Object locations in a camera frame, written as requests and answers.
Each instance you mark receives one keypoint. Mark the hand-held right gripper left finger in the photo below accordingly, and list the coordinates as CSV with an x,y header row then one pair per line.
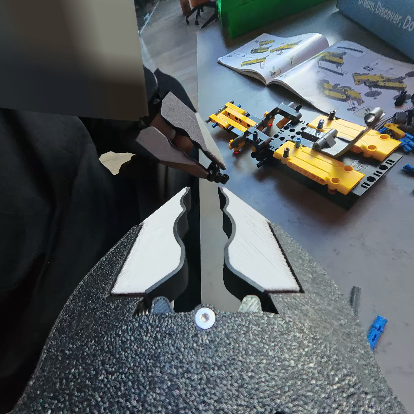
x,y
152,255

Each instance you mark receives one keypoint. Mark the black connector brick piece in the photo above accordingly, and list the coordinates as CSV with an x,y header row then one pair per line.
x,y
218,174

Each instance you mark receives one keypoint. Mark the dark blue cardboard box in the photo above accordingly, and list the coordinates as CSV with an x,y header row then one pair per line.
x,y
381,22

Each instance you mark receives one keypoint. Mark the white instruction booklet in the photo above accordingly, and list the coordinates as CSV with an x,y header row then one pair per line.
x,y
307,64

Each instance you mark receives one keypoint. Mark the grey axle rod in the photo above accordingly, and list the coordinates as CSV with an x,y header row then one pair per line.
x,y
355,300

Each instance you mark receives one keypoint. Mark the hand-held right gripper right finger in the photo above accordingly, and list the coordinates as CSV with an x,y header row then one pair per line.
x,y
258,255

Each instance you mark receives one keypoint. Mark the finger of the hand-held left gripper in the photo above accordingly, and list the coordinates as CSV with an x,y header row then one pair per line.
x,y
190,126
165,148

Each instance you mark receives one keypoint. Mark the grey desk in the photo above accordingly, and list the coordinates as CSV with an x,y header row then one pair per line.
x,y
291,242

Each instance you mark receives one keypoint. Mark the blue pin brick piece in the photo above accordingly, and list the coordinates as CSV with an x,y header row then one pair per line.
x,y
376,333

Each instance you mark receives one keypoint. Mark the green plastic bin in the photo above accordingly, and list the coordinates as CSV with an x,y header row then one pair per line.
x,y
258,16

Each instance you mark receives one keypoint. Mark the pile of small brick parts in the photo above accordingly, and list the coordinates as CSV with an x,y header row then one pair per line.
x,y
401,129

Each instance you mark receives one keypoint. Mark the black office chair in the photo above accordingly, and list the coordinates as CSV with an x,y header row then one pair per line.
x,y
200,9

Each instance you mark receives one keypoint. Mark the yellow toy brick vehicle model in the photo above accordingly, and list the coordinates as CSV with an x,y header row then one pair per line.
x,y
323,161

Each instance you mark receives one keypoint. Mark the person's grey trouser legs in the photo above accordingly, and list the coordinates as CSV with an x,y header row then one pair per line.
x,y
168,200

